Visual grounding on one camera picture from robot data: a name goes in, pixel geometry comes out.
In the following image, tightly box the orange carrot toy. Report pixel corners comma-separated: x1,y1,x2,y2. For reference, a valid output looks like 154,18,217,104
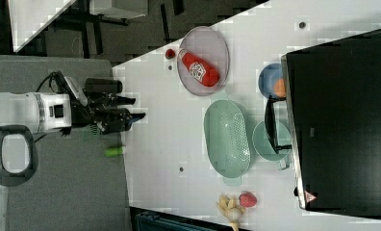
273,79,286,98

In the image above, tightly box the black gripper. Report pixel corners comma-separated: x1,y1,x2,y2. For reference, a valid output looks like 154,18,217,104
70,94,146,135

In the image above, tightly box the red ketchup bottle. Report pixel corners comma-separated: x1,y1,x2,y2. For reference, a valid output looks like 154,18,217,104
178,48,220,88

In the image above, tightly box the black cylinder cup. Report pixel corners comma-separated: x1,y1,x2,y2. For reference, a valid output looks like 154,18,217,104
85,78,123,93

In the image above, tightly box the green pear toy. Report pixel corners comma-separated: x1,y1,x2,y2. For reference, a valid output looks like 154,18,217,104
105,146,124,157

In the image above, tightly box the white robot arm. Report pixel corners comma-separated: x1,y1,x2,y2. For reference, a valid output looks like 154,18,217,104
0,92,145,187

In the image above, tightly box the small red strawberry toy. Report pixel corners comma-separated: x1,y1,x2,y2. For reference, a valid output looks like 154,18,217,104
165,49,175,60

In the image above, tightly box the grey oval plate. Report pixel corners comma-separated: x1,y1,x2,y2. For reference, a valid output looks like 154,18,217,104
176,26,230,96

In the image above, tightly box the white side table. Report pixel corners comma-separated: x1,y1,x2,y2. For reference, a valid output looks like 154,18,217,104
8,0,77,53

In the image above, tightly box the blue bowl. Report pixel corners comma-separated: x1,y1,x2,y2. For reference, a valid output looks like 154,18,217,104
258,64,284,99

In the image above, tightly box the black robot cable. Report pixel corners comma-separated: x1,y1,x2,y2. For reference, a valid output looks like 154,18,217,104
35,70,71,94

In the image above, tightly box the yellow banana bunch toy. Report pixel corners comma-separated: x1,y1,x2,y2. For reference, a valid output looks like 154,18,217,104
216,194,245,231

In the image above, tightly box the mint green plastic strainer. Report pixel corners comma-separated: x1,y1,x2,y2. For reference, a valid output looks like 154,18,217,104
204,100,251,187

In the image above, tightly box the green slotted spatula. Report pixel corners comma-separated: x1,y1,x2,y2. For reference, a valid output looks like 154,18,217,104
82,124,99,140

